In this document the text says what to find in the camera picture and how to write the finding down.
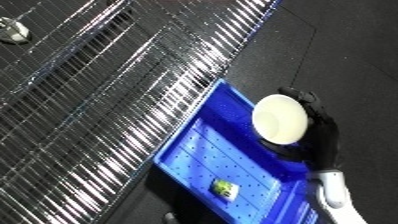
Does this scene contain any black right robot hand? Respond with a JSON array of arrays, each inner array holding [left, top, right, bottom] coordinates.
[[257, 86, 345, 174]]

